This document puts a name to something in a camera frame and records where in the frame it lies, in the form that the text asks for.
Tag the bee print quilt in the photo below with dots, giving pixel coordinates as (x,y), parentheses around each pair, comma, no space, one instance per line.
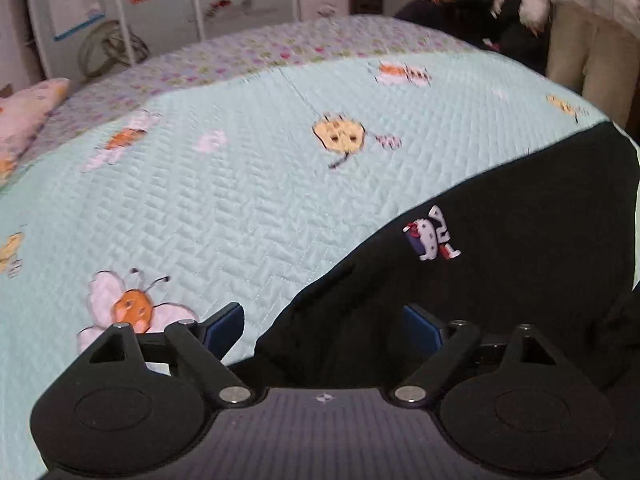
(200,200)

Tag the white wardrobe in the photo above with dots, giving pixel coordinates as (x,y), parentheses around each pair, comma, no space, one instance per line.
(165,20)

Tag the purple floral bed sheet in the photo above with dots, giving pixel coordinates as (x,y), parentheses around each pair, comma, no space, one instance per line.
(250,55)

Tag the pink floral pillow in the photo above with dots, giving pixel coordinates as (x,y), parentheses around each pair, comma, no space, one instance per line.
(25,115)

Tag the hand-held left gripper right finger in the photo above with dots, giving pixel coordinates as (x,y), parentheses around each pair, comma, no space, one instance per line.
(422,330)

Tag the blue framed paper sheet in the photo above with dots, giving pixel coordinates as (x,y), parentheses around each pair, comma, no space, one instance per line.
(75,0)

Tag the black pants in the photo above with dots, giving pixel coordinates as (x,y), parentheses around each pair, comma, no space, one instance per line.
(500,260)

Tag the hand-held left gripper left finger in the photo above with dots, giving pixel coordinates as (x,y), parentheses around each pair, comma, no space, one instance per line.
(225,330)

